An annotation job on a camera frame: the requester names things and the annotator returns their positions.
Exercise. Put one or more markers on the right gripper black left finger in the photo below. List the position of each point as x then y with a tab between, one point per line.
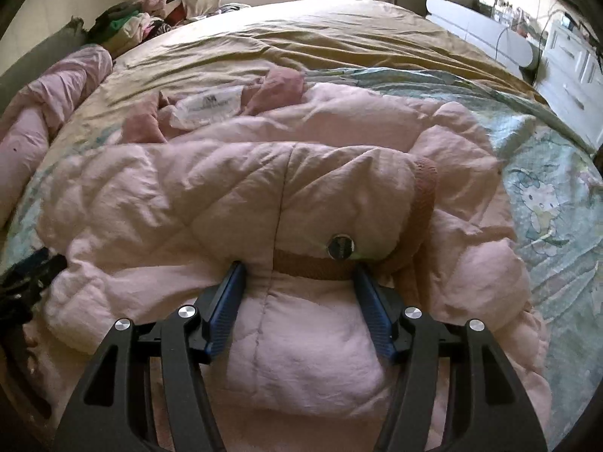
111	406

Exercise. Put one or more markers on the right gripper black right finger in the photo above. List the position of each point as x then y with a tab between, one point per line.
487	408

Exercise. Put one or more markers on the pink quilted down coat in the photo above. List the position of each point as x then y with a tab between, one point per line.
299	194

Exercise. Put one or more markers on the pile of clothes by headboard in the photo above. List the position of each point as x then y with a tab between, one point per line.
126	25

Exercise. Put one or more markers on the light blue cartoon blanket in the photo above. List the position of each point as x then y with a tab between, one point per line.
555	192

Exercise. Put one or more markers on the pink rolled duvet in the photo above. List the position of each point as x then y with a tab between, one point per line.
38	111

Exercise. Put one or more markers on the white drawer dresser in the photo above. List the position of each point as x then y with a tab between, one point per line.
569	77

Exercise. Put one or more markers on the tan bed sheet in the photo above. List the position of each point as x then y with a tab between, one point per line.
239	46

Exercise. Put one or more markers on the white vanity desk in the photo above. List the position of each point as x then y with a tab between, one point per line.
497	40

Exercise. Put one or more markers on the grey padded headboard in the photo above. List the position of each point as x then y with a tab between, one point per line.
30	66

